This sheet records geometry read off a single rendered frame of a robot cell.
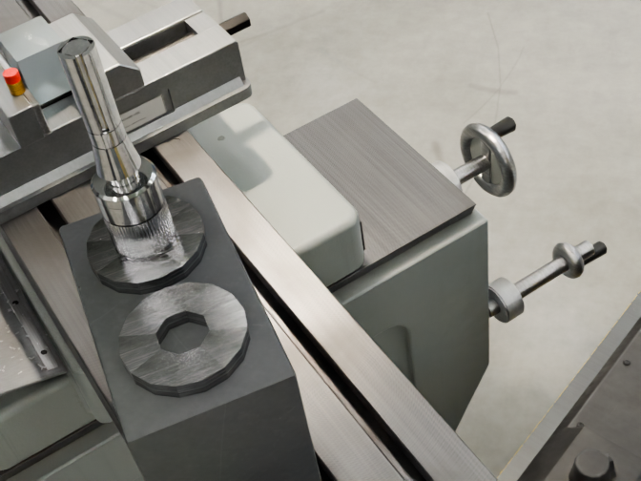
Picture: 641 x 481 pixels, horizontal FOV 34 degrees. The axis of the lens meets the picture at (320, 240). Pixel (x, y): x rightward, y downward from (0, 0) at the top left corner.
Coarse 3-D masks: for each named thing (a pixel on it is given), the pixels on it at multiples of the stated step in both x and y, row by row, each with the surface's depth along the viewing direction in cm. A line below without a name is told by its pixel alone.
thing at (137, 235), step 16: (160, 192) 75; (128, 208) 73; (144, 208) 73; (160, 208) 75; (112, 224) 74; (128, 224) 74; (144, 224) 74; (160, 224) 75; (112, 240) 77; (128, 240) 75; (144, 240) 75; (160, 240) 76; (128, 256) 77; (144, 256) 76
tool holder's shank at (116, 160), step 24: (72, 48) 65; (72, 72) 65; (96, 72) 66; (96, 96) 67; (96, 120) 68; (120, 120) 70; (96, 144) 70; (120, 144) 70; (96, 168) 72; (120, 168) 71
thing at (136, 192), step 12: (144, 168) 74; (96, 180) 74; (144, 180) 73; (156, 180) 74; (96, 192) 73; (108, 192) 73; (120, 192) 72; (132, 192) 72; (144, 192) 73; (108, 204) 73; (120, 204) 72; (132, 204) 73
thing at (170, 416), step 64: (192, 192) 83; (192, 256) 76; (128, 320) 73; (192, 320) 74; (256, 320) 73; (128, 384) 71; (192, 384) 69; (256, 384) 70; (192, 448) 71; (256, 448) 74
